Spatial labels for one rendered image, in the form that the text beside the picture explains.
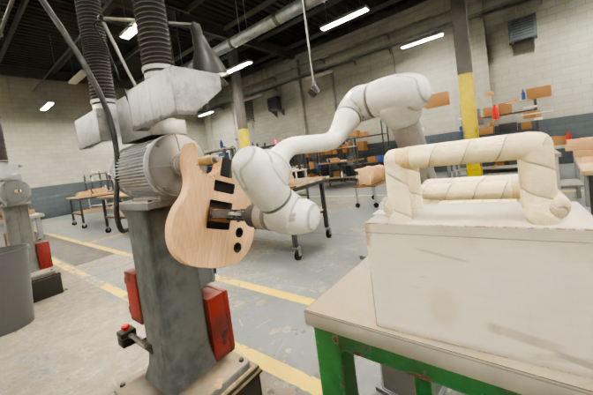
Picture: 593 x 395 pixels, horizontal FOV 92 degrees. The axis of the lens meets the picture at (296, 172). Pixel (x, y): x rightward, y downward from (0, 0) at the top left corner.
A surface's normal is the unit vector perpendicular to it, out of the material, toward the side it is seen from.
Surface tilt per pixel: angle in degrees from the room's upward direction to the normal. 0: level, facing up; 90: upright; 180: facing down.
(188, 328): 90
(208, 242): 89
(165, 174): 93
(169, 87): 90
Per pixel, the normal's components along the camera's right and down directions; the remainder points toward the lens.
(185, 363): 0.75, -0.21
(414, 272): -0.57, 0.12
